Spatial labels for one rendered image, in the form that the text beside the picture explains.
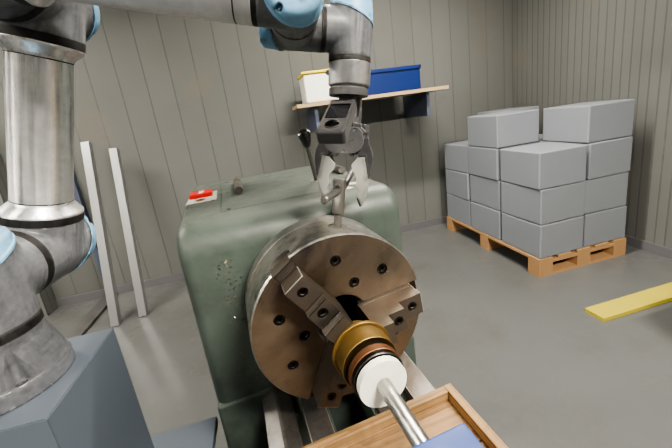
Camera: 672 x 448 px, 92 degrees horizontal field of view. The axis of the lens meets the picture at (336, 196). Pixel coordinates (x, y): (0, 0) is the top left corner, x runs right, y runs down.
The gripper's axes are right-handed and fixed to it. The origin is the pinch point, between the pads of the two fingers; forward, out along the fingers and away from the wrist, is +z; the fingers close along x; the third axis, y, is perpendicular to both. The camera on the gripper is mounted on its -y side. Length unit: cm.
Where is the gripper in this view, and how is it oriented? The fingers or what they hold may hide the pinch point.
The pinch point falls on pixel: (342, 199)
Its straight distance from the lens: 60.6
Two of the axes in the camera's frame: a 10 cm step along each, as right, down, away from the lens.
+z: -0.3, 9.8, 1.8
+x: -9.7, -0.7, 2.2
